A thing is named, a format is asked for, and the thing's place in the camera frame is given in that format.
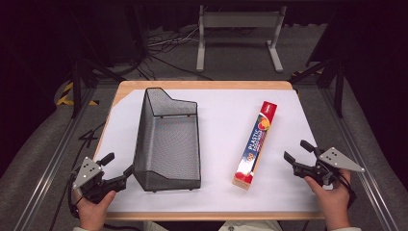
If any yellow black hazard tape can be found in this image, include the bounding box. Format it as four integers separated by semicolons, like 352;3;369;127
55;81;100;107

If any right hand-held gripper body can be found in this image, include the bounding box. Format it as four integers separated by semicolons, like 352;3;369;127
293;146;366;193

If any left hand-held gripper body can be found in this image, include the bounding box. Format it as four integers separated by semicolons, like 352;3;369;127
70;156;127;205

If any aluminium floor rail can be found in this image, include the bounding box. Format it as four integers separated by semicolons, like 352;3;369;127
13;87;98;231
320;87;400;231

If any grey metal stand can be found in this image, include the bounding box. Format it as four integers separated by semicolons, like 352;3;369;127
195;4;288;74

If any long red plastic wrap box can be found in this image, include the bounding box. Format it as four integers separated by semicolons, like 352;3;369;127
231;100;279;192

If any person's right hand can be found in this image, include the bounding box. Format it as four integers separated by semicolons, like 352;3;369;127
303;168;353;231

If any person's left hand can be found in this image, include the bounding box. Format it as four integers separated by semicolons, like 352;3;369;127
75;189;117;231

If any black tape floor mark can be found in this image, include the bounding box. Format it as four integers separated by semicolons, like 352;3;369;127
78;128;99;149

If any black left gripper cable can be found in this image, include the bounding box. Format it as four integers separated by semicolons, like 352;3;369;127
65;172;82;220

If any white table sheet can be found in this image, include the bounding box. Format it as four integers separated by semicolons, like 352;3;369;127
94;89;321;214

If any black tripod stand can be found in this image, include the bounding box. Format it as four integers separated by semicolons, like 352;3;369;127
288;57;346;119
68;57;127;119

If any white floor cable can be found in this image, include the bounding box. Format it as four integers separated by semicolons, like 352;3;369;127
148;26;201;48

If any black wire mesh basket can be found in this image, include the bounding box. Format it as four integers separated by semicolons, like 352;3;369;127
132;87;202;193

